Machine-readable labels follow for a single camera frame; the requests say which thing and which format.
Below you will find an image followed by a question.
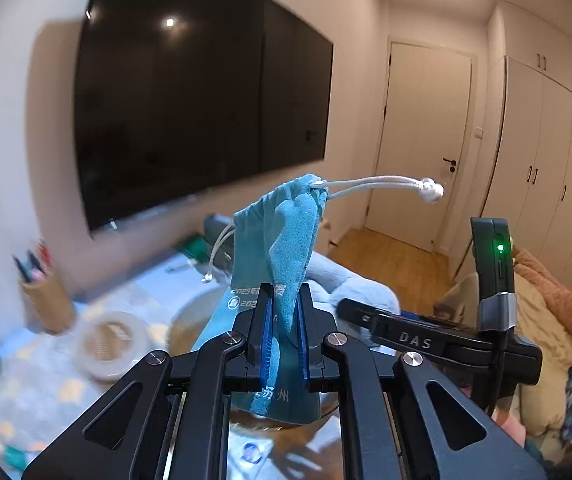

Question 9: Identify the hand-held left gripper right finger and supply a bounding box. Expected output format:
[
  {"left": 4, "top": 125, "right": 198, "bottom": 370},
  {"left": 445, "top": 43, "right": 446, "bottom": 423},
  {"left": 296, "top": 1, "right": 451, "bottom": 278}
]
[{"left": 298, "top": 284, "right": 549, "bottom": 480}]

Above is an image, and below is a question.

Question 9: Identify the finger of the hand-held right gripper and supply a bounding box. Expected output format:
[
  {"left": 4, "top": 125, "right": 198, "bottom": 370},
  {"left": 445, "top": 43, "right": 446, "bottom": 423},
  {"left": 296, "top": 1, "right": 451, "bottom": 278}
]
[{"left": 339, "top": 298, "right": 401, "bottom": 333}]

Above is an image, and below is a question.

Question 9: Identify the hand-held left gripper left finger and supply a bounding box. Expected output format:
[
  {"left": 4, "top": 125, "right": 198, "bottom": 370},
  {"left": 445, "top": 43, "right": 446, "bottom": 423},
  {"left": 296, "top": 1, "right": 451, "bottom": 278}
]
[{"left": 22, "top": 282, "right": 274, "bottom": 480}]

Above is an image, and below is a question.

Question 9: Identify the teal drawstring bag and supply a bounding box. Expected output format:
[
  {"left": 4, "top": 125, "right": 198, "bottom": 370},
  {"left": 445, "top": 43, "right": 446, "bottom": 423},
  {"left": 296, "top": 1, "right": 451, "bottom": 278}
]
[{"left": 191, "top": 173, "right": 445, "bottom": 423}]

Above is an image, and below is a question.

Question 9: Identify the grey-blue plush toy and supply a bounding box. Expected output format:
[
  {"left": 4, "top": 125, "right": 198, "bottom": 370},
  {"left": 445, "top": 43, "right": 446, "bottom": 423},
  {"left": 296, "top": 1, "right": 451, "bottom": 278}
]
[{"left": 306, "top": 252, "right": 401, "bottom": 322}]

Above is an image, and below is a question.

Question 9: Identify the beige bed blanket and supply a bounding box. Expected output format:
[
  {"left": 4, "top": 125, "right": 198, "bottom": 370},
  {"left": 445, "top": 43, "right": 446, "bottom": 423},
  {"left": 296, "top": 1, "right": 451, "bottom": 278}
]
[{"left": 438, "top": 247, "right": 572, "bottom": 466}]

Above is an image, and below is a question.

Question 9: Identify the green box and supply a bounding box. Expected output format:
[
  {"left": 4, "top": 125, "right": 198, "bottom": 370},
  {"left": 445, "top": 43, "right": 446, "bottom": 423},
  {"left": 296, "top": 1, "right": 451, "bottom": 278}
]
[{"left": 172, "top": 232, "right": 207, "bottom": 262}]

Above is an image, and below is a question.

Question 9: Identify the roll of tape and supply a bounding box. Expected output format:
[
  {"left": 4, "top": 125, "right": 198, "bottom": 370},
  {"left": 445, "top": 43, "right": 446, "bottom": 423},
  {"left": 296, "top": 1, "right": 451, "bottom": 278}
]
[{"left": 78, "top": 310, "right": 150, "bottom": 382}]

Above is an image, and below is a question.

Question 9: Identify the white wardrobe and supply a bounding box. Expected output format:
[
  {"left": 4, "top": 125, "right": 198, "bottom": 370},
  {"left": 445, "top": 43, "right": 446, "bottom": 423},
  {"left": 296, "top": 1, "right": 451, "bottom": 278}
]
[{"left": 480, "top": 0, "right": 572, "bottom": 306}]

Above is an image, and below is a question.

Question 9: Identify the white door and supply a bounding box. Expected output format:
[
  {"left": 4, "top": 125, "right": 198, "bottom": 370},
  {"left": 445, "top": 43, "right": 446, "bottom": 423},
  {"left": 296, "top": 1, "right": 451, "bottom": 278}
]
[{"left": 365, "top": 37, "right": 474, "bottom": 254}]

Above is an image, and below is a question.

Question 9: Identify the beige pen holder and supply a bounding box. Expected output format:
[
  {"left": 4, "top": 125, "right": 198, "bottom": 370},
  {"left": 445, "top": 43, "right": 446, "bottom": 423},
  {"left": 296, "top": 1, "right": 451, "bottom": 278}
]
[{"left": 18, "top": 270, "right": 77, "bottom": 336}]

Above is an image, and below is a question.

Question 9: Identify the bunch of pens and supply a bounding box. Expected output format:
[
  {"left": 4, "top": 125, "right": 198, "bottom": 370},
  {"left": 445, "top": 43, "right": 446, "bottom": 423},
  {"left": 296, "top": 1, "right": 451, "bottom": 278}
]
[{"left": 12, "top": 241, "right": 55, "bottom": 282}]

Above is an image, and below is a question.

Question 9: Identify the black television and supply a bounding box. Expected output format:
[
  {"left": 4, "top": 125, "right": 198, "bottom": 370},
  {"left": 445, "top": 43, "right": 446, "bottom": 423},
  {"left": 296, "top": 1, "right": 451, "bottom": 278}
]
[{"left": 73, "top": 0, "right": 335, "bottom": 241}]

